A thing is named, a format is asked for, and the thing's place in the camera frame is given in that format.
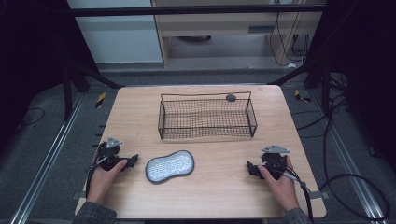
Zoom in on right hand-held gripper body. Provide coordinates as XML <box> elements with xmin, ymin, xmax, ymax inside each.
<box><xmin>260</xmin><ymin>144</ymin><xmax>291</xmax><ymax>181</ymax></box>

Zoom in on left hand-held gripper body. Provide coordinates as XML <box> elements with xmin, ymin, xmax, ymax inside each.
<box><xmin>96</xmin><ymin>135</ymin><xmax>131</xmax><ymax>173</ymax></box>

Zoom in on silver scouring sponge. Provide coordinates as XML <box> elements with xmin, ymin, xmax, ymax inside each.
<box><xmin>145</xmin><ymin>149</ymin><xmax>195</xmax><ymax>185</ymax></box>

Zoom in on black wire mesh basket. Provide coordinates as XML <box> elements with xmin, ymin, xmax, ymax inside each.
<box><xmin>157</xmin><ymin>91</ymin><xmax>259</xmax><ymax>140</ymax></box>

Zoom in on person's right hand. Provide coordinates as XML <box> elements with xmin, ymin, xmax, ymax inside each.
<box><xmin>257</xmin><ymin>156</ymin><xmax>301</xmax><ymax>214</ymax></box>

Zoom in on person's left hand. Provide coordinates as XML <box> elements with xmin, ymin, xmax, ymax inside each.
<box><xmin>86</xmin><ymin>159</ymin><xmax>129</xmax><ymax>205</ymax></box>

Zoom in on yellow black tape strip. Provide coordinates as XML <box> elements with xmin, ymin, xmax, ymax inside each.
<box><xmin>293</xmin><ymin>89</ymin><xmax>313</xmax><ymax>104</ymax></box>
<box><xmin>94</xmin><ymin>91</ymin><xmax>107</xmax><ymax>109</ymax></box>

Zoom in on black metal stand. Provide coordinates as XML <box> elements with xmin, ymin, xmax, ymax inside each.
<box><xmin>61</xmin><ymin>58</ymin><xmax>126</xmax><ymax>123</ymax></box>
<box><xmin>268</xmin><ymin>57</ymin><xmax>332</xmax><ymax>114</ymax></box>

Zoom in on white cabinet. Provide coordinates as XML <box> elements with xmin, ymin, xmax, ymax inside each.
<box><xmin>66</xmin><ymin>0</ymin><xmax>164</xmax><ymax>65</ymax></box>

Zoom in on black curtain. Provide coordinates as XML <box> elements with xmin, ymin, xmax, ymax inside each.
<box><xmin>306</xmin><ymin>0</ymin><xmax>396</xmax><ymax>174</ymax></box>
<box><xmin>0</xmin><ymin>0</ymin><xmax>101</xmax><ymax>150</ymax></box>

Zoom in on light wooden desk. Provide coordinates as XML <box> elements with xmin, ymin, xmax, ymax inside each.
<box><xmin>150</xmin><ymin>0</ymin><xmax>329</xmax><ymax>68</ymax></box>

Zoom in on left hand-held gripper cable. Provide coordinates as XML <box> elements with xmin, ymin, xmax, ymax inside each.
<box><xmin>85</xmin><ymin>156</ymin><xmax>109</xmax><ymax>199</ymax></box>

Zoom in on hand-held gripper cable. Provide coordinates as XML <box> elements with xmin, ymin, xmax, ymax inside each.
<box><xmin>270</xmin><ymin>160</ymin><xmax>315</xmax><ymax>224</ymax></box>
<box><xmin>85</xmin><ymin>156</ymin><xmax>109</xmax><ymax>199</ymax></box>

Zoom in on right hand-held gripper cable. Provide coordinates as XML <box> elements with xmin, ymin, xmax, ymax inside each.
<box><xmin>270</xmin><ymin>160</ymin><xmax>315</xmax><ymax>224</ymax></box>

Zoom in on black looped floor cable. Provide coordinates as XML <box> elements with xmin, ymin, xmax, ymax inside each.
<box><xmin>318</xmin><ymin>116</ymin><xmax>391</xmax><ymax>222</ymax></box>

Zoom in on aluminium floor rail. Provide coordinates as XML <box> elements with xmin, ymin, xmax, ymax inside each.
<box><xmin>9</xmin><ymin>92</ymin><xmax>86</xmax><ymax>224</ymax></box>
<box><xmin>311</xmin><ymin>90</ymin><xmax>388</xmax><ymax>224</ymax></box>

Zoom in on thin black floor cable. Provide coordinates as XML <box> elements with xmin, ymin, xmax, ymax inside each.
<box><xmin>18</xmin><ymin>107</ymin><xmax>47</xmax><ymax>127</ymax></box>

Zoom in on black hanging cables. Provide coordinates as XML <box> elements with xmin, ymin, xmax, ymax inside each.
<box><xmin>268</xmin><ymin>11</ymin><xmax>310</xmax><ymax>68</ymax></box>

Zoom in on black horizontal frame bar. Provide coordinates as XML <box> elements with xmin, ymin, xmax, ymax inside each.
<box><xmin>69</xmin><ymin>4</ymin><xmax>327</xmax><ymax>18</ymax></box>

